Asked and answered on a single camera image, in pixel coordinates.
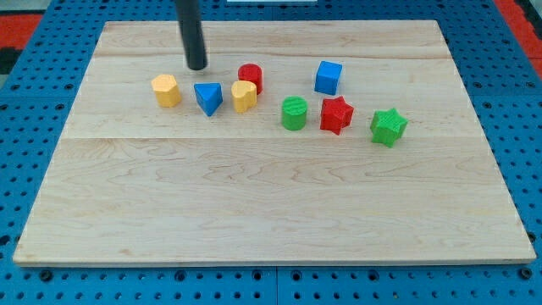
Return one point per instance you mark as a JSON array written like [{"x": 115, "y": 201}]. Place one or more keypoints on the red cylinder block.
[{"x": 252, "y": 73}]

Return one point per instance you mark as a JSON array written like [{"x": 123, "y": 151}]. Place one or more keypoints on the blue cube block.
[{"x": 327, "y": 77}]

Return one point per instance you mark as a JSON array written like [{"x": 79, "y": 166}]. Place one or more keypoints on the red star block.
[{"x": 335, "y": 114}]

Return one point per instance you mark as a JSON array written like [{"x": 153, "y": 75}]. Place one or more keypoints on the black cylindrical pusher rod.
[{"x": 190, "y": 24}]

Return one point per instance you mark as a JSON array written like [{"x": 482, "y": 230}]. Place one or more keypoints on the light wooden board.
[{"x": 134, "y": 184}]

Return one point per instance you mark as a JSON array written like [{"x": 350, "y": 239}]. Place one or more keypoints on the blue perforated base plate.
[{"x": 500, "y": 80}]

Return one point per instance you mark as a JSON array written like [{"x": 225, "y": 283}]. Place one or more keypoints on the yellow heart block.
[{"x": 244, "y": 95}]

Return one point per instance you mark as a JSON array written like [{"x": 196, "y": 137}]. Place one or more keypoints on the yellow hexagon block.
[{"x": 166, "y": 91}]

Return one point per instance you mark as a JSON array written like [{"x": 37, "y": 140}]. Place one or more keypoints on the green cylinder block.
[{"x": 294, "y": 113}]

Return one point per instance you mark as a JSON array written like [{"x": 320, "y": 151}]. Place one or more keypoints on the blue triangle block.
[{"x": 209, "y": 97}]

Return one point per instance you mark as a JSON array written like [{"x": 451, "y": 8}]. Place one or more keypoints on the green star block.
[{"x": 387, "y": 126}]

